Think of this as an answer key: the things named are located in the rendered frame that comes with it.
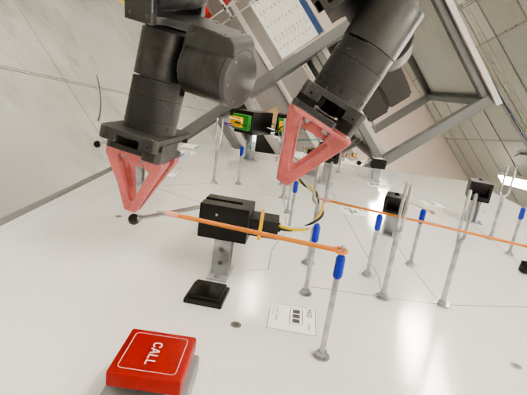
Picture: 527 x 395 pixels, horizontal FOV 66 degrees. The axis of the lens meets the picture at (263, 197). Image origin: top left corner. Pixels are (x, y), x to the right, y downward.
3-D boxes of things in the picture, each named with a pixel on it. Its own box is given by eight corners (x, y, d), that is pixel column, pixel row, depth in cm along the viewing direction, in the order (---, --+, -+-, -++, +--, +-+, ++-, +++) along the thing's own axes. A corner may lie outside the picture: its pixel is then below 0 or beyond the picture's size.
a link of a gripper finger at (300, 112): (311, 190, 47) (359, 119, 44) (308, 205, 40) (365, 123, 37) (261, 157, 47) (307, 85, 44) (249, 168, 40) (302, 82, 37)
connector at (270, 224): (238, 224, 49) (241, 208, 48) (278, 230, 49) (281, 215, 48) (236, 233, 46) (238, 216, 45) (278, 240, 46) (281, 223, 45)
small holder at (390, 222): (403, 226, 77) (412, 190, 75) (400, 241, 69) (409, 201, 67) (378, 221, 79) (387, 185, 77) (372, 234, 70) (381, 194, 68)
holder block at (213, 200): (206, 224, 50) (210, 193, 49) (251, 232, 50) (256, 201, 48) (197, 236, 46) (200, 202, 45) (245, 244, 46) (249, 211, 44)
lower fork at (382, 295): (391, 302, 48) (420, 186, 44) (376, 300, 48) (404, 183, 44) (387, 294, 50) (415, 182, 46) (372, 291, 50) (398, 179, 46)
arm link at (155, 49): (169, 24, 46) (132, 10, 41) (218, 38, 44) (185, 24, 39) (156, 85, 48) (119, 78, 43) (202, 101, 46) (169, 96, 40)
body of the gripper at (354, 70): (350, 126, 47) (389, 69, 45) (355, 134, 37) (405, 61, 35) (303, 96, 47) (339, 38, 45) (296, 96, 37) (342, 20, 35)
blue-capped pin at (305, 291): (299, 289, 48) (310, 220, 45) (311, 291, 48) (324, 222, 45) (298, 295, 46) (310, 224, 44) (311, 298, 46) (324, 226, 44)
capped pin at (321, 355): (310, 351, 37) (331, 240, 34) (325, 350, 37) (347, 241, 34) (316, 362, 35) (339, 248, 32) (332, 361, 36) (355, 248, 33)
